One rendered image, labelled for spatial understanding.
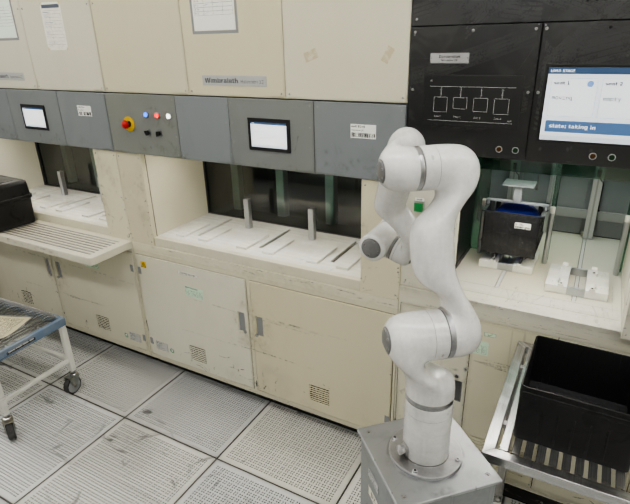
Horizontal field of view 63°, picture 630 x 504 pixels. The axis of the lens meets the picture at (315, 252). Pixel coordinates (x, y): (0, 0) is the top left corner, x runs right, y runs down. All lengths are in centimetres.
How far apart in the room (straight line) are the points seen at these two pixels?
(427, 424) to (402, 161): 64
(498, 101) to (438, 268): 75
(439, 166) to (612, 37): 75
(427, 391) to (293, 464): 133
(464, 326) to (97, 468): 194
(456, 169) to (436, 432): 64
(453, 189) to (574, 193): 160
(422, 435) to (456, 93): 106
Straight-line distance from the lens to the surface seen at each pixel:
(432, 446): 138
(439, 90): 180
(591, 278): 223
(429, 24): 181
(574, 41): 173
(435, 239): 115
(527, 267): 223
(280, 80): 206
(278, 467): 250
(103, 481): 263
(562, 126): 175
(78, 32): 280
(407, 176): 111
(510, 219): 217
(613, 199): 273
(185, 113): 237
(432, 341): 119
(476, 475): 145
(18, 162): 405
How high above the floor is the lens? 178
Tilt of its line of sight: 23 degrees down
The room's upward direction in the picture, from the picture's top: 2 degrees counter-clockwise
